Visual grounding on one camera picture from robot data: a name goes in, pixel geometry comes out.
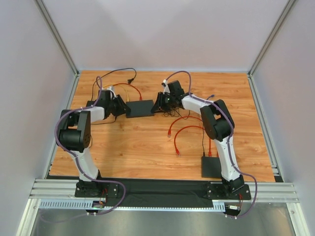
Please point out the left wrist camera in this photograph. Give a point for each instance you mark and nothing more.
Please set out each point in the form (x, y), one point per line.
(111, 88)

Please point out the aluminium front rail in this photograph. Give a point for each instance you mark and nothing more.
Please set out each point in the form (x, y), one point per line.
(267, 192)

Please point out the left aluminium frame post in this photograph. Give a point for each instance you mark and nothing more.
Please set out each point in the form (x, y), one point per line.
(56, 35)

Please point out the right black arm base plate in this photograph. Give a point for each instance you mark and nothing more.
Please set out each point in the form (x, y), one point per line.
(219, 191)

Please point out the right aluminium frame post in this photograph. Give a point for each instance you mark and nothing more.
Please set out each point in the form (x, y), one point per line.
(272, 35)

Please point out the aluminium frame post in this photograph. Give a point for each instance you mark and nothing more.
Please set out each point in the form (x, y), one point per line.
(272, 35)
(56, 35)

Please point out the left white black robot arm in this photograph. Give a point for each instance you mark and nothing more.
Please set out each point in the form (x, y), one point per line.
(73, 135)

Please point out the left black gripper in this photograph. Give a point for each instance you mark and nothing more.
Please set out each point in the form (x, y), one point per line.
(118, 106)

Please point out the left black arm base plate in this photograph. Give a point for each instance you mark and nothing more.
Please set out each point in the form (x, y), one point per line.
(90, 189)

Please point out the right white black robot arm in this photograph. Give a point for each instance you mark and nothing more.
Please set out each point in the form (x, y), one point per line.
(217, 122)

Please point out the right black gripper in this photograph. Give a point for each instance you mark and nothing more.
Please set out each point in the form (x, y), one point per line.
(161, 103)

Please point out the black network switch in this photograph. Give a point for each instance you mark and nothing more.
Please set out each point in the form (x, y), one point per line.
(210, 167)
(140, 109)

